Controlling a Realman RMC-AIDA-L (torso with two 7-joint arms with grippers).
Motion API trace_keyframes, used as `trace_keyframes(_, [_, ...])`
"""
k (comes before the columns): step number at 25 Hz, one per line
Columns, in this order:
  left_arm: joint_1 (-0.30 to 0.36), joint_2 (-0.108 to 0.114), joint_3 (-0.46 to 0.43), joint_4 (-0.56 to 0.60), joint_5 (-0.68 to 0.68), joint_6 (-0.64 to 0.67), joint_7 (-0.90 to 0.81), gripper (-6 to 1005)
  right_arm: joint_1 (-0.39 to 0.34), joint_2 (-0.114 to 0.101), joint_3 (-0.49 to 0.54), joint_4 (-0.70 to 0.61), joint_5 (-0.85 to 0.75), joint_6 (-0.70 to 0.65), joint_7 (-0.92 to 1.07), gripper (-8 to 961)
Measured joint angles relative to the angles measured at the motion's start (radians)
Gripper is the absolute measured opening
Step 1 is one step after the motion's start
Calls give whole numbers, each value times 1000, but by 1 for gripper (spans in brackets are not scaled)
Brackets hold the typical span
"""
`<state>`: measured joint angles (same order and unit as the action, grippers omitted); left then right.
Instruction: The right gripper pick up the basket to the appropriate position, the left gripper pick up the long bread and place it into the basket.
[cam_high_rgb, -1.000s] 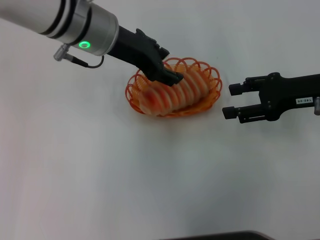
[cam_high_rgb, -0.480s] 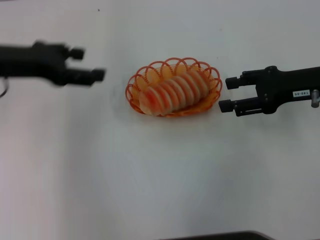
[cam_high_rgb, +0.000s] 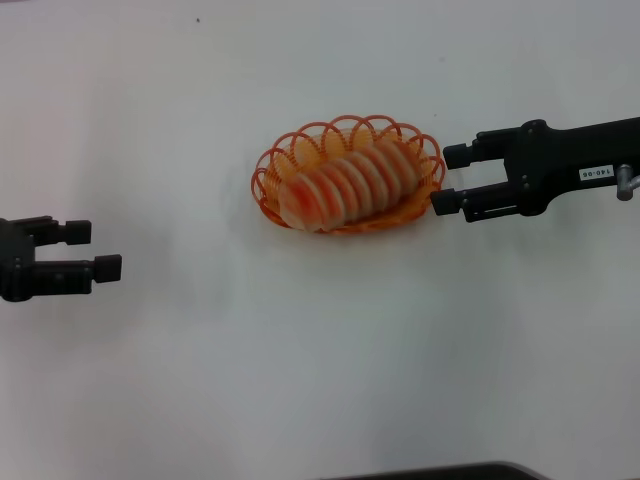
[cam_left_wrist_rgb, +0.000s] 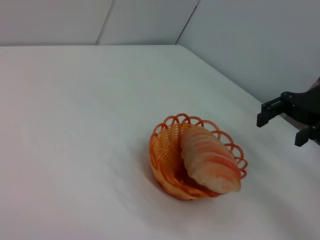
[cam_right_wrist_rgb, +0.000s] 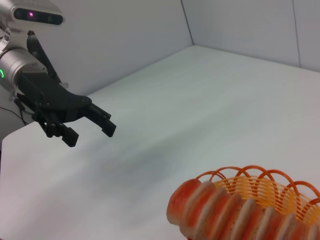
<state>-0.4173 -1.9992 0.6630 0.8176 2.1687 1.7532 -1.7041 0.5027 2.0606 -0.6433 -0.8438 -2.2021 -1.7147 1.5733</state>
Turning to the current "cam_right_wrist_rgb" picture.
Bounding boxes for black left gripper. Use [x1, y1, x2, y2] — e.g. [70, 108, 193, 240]
[14, 72, 118, 148]

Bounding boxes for orange striped toy bread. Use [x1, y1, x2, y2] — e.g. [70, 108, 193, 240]
[166, 177, 320, 240]

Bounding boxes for orange woven plastic basket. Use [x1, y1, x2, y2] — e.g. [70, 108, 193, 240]
[193, 164, 320, 223]

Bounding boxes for thin black cable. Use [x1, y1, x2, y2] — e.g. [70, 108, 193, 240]
[0, 98, 35, 126]

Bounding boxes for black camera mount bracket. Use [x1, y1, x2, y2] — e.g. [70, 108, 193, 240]
[26, 30, 62, 85]

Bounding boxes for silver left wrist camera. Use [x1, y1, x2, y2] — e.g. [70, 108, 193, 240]
[0, 0, 66, 27]

